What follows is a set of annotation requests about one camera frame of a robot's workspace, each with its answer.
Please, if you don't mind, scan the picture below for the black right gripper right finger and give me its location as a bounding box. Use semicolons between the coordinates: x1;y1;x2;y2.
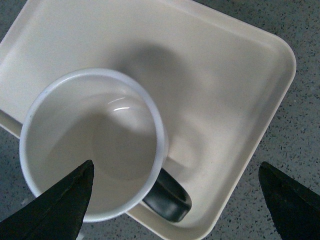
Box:
258;161;320;240

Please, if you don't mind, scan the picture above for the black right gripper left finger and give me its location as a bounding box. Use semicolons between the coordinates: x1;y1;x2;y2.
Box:
0;160;94;240

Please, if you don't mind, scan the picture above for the white smiley mug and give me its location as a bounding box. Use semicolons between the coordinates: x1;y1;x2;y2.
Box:
19;68;192;223

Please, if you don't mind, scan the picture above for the beige rectangular tray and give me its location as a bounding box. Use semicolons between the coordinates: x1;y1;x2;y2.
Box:
0;0;296;240

